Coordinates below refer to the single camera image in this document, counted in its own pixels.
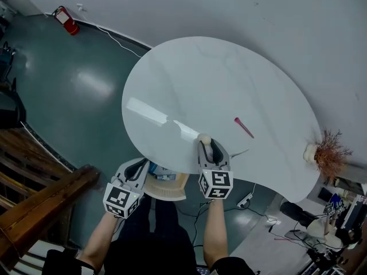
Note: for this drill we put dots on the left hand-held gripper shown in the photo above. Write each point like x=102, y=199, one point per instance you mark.
x=120, y=199

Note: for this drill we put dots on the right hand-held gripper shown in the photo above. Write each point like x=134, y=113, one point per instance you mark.
x=216, y=182

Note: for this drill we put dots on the small beige ball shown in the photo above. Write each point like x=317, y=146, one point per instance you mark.
x=204, y=138

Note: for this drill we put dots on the small grey metal tool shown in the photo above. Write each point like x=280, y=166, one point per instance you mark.
x=239, y=153

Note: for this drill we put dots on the wooden tray with items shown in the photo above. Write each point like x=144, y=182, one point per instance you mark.
x=166, y=192

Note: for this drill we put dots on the pink cone-shaped stick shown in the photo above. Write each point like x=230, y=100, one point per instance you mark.
x=243, y=127

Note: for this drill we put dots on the person's right forearm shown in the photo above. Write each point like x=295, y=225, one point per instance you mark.
x=215, y=233

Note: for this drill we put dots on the person's left forearm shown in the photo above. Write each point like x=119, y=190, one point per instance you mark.
x=99, y=239

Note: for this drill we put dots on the floral printed packet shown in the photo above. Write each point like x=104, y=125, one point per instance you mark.
x=166, y=177

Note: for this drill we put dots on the white power strip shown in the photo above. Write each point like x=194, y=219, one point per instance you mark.
x=245, y=200

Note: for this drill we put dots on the person's dark plaid trousers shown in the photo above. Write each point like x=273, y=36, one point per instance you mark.
x=149, y=239

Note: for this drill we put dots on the wooden staircase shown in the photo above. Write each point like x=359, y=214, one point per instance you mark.
x=43, y=193

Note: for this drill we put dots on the cream vase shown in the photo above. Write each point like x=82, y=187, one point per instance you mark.
x=309, y=153

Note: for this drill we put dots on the person's black striped shirt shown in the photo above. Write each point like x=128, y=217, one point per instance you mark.
x=60, y=263

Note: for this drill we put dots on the reddish dried plant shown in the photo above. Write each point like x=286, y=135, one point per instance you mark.
x=329, y=153

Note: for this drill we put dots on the grey shelf unit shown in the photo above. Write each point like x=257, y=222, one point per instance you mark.
x=352, y=182

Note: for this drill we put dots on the dark grey machine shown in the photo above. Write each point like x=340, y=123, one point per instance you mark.
x=8, y=107

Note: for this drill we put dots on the red fire extinguisher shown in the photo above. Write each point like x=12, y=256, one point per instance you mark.
x=67, y=21

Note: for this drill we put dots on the white wall socket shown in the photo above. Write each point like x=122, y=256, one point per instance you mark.
x=81, y=7

